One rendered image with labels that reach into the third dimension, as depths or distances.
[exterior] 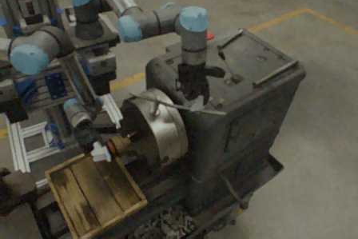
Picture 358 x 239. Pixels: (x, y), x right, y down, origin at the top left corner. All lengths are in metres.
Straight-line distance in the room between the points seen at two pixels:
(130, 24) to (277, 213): 1.85
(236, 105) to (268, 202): 1.38
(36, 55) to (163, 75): 0.48
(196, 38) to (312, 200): 1.92
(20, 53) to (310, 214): 2.11
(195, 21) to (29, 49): 0.60
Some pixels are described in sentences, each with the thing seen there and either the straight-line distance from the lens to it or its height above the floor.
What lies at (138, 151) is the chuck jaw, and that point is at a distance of 1.12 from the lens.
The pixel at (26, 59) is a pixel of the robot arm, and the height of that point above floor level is 1.38.
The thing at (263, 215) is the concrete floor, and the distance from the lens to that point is 2.31.
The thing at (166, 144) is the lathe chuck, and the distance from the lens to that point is 1.07.
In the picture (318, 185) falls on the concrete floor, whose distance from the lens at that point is 2.61.
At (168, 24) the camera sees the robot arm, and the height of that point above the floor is 1.57.
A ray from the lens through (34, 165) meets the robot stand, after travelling 2.33.
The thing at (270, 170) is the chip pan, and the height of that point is 0.54.
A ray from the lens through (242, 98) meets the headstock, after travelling 1.13.
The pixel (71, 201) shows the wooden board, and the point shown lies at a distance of 1.30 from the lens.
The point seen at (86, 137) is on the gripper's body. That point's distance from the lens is 1.18.
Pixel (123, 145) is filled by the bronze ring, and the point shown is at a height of 1.11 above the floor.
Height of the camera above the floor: 2.00
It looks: 44 degrees down
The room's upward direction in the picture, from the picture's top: 4 degrees clockwise
